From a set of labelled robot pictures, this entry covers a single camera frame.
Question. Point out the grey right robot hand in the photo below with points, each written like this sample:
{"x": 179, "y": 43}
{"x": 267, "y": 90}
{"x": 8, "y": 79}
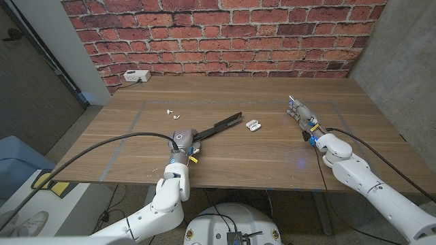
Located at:
{"x": 304, "y": 114}

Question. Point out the grey trouser leg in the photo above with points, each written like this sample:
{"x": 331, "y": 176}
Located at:
{"x": 13, "y": 231}

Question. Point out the white airpods case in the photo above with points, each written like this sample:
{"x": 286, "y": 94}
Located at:
{"x": 253, "y": 126}

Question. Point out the white floor platform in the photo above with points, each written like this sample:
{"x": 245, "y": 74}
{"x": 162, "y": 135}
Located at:
{"x": 78, "y": 211}

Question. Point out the grey metal table leg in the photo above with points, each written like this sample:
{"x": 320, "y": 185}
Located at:
{"x": 323, "y": 217}
{"x": 151, "y": 194}

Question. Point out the dark grey door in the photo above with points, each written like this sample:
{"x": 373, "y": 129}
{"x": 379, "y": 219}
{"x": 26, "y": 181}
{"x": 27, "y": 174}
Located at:
{"x": 27, "y": 95}

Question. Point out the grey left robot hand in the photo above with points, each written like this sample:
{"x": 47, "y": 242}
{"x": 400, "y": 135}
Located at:
{"x": 182, "y": 137}

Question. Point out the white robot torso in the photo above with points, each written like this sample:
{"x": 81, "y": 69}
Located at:
{"x": 252, "y": 221}

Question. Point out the blue padded seat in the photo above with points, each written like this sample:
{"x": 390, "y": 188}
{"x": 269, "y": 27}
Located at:
{"x": 20, "y": 160}

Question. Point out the white sneaker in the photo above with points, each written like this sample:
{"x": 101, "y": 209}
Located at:
{"x": 8, "y": 217}
{"x": 34, "y": 223}

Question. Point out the white power strip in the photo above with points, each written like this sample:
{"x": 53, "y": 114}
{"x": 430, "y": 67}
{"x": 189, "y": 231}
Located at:
{"x": 136, "y": 75}

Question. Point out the red brick printed backdrop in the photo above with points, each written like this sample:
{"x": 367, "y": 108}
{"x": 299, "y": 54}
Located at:
{"x": 221, "y": 34}

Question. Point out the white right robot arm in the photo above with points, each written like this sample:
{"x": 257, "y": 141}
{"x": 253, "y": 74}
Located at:
{"x": 374, "y": 194}

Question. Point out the small grey electronics box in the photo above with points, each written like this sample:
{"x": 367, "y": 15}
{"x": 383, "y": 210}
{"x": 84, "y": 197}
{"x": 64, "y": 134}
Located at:
{"x": 234, "y": 238}

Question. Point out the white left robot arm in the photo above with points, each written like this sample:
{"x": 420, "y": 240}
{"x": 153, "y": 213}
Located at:
{"x": 167, "y": 204}

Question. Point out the grey tape outline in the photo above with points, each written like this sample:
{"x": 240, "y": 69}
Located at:
{"x": 238, "y": 102}

